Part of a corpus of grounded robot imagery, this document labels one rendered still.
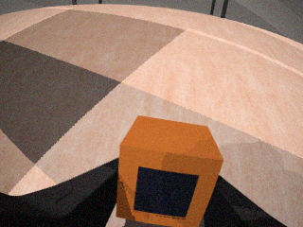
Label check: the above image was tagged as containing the orange block with dark square marking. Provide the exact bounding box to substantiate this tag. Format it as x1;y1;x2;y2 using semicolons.
115;116;223;227

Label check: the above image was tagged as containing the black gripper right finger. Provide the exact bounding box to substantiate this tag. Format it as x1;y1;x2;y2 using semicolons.
204;175;287;227

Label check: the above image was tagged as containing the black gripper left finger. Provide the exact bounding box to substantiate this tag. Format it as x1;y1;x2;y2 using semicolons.
0;158;120;227

